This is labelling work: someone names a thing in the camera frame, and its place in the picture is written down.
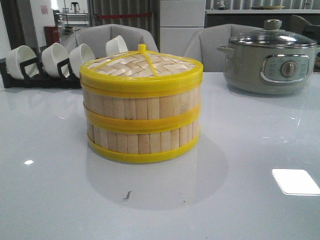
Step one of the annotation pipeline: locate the glass pot lid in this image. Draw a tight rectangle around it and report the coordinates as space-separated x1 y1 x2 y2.
229 19 317 49

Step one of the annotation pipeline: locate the white bowl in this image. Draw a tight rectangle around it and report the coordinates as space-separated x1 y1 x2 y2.
69 43 96 79
105 35 128 57
41 42 69 78
5 45 36 80

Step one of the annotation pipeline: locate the grey chair left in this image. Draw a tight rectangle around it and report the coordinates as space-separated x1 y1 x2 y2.
62 24 159 58

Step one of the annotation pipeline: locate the bamboo steamer top tier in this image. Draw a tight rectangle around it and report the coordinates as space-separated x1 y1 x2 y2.
82 86 201 134

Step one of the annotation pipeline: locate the grey chair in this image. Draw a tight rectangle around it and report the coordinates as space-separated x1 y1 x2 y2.
62 24 159 58
183 23 260 72

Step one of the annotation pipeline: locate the grey-green electric cooking pot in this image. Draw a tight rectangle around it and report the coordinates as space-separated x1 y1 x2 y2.
217 44 320 95

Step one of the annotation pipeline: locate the bamboo steamer lid yellow rim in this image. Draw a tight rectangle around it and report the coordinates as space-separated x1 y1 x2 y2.
80 44 203 98

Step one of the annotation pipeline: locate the bamboo steamer tier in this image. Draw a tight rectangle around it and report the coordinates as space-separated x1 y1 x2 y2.
87 118 200 164
82 86 201 134

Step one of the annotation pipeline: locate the grey chair right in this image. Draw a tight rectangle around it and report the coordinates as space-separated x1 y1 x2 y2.
183 23 260 72

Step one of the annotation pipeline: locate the black dish rack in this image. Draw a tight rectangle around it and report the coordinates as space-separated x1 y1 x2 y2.
0 57 81 89

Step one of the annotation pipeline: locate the white bowl rightmost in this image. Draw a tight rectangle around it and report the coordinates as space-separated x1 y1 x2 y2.
105 35 128 57

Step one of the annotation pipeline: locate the white bowl leftmost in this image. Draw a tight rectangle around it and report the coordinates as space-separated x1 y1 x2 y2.
5 45 36 80

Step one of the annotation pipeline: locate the bamboo steamer bottom tier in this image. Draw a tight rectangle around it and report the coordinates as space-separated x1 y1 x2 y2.
87 118 200 164

